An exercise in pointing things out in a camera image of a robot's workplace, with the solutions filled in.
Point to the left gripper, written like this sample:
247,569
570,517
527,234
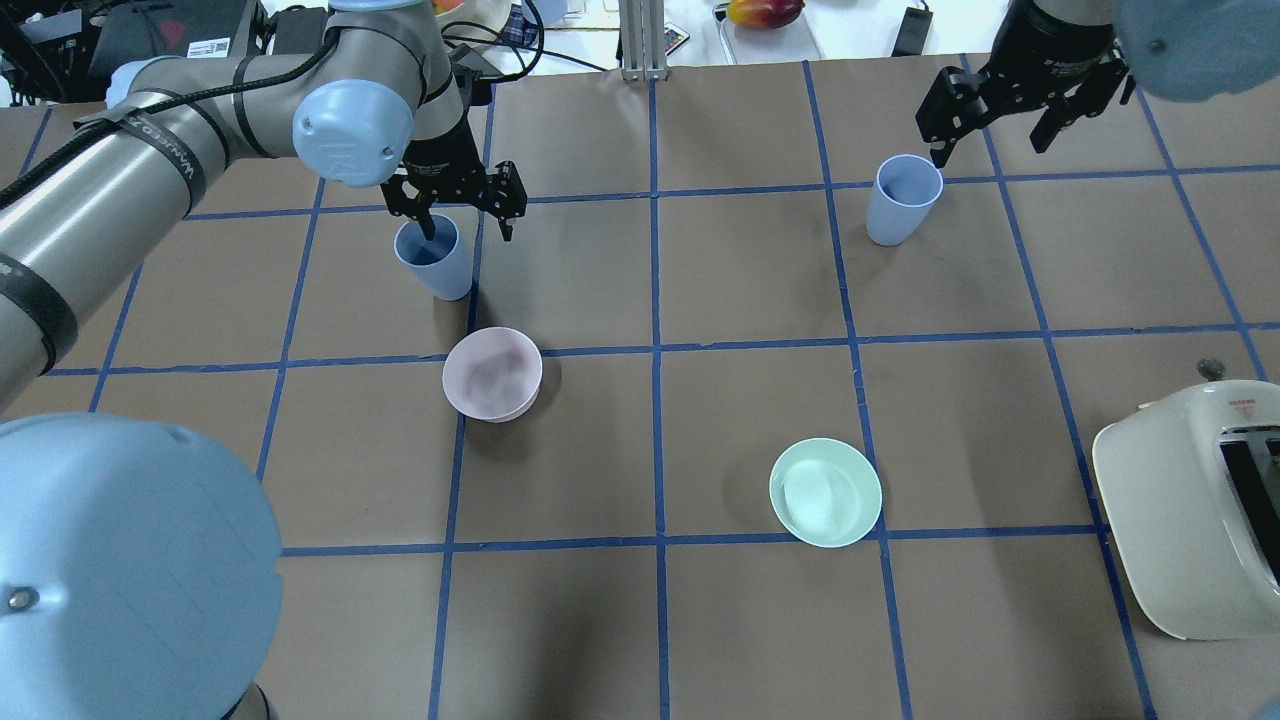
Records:
443,153

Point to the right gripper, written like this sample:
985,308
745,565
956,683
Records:
1050,55

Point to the blue cup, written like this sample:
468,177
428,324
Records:
904,192
445,267

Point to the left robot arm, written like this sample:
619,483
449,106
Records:
154,266

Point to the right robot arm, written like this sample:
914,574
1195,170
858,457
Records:
1188,51

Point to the black power adapter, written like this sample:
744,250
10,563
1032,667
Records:
913,32

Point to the pink bowl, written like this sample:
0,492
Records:
493,374

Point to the red apple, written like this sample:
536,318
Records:
763,14

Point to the cream toaster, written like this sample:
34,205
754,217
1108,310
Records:
1189,484

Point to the green bowl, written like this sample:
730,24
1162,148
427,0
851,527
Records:
826,493

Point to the aluminium frame post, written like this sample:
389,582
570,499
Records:
643,40

